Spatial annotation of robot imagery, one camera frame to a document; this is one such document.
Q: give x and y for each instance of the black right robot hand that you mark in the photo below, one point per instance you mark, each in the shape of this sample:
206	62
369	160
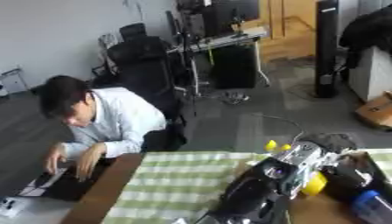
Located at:
334	141

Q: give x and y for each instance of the cardboard box with black inside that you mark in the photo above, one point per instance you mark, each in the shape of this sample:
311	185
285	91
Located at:
352	180

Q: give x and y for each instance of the brown cardboard box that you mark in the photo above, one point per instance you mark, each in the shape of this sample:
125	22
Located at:
377	110

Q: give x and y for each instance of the yellow round toy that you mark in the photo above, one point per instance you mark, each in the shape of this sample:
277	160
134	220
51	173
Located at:
315	184

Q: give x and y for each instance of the small yellow toy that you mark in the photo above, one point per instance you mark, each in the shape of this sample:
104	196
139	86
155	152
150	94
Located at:
286	147
270	145

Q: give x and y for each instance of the blue and white object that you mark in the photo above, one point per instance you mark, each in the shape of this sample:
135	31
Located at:
372	207

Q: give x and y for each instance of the white cabinet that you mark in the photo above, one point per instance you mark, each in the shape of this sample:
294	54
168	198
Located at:
375	75

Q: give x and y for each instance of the tall black tower fan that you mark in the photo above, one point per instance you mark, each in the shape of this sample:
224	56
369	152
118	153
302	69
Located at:
326	49

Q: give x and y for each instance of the silver chair base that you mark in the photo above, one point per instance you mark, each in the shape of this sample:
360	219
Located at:
233	97

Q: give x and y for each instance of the black bag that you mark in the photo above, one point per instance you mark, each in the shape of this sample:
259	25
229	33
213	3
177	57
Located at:
370	29

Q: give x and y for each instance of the wooden cabinet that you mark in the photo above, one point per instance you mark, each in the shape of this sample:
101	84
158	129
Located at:
291	29

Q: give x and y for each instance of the black computer tower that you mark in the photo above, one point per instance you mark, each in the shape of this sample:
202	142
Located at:
233	68

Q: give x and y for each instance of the white desk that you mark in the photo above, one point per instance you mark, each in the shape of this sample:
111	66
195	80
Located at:
224	40

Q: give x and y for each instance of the black monitor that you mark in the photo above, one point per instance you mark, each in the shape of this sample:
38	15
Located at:
224	14

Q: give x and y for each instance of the black office chair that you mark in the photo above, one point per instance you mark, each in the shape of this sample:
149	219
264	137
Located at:
143	67

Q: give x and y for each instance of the person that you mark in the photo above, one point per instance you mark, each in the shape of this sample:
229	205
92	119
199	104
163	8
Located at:
120	116

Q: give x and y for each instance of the black laptop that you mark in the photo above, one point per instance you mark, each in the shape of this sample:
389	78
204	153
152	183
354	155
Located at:
66	186

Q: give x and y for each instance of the white metal rack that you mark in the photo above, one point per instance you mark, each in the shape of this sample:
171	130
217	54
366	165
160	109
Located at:
13	74

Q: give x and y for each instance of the small white device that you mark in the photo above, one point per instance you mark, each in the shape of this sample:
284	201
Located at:
10	205

